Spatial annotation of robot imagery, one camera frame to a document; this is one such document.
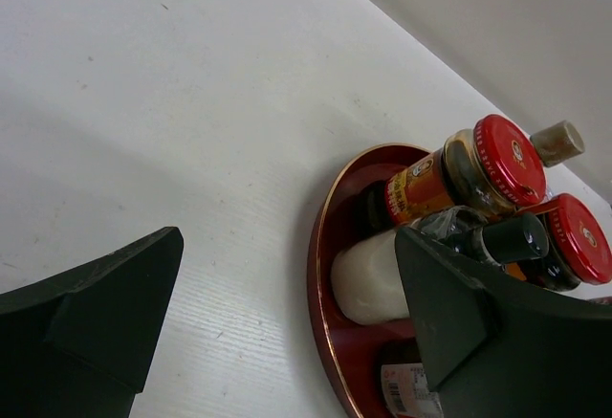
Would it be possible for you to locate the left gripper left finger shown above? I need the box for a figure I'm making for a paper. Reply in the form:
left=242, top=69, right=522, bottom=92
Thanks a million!
left=1, top=227, right=184, bottom=417

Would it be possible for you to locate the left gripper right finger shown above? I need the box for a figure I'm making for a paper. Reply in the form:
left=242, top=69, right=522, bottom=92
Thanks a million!
left=395, top=228, right=611, bottom=417

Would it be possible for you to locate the red lid sauce jar back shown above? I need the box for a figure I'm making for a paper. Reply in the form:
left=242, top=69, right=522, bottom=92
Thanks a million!
left=505, top=193, right=611, bottom=292

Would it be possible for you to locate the red lid sauce jar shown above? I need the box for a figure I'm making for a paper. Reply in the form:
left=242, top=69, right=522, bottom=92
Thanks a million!
left=505, top=193, right=611, bottom=292
left=359, top=114, right=546, bottom=235

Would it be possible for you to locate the black cap white shaker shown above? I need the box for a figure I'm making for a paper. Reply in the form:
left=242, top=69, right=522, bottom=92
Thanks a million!
left=331, top=206, right=549, bottom=325

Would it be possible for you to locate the red lid sauce jar front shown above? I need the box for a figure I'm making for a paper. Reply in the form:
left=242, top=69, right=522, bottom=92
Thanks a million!
left=359, top=114, right=546, bottom=235

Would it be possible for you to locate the yellow label oil bottle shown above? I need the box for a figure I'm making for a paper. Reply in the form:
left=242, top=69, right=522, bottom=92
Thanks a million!
left=530, top=121, right=585, bottom=167

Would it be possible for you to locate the white lid sauce jar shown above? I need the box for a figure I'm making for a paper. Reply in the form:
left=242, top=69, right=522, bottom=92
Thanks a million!
left=376, top=338, right=444, bottom=418

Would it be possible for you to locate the red round tray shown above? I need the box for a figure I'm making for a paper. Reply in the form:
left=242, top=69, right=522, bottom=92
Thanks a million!
left=306, top=143, right=429, bottom=418

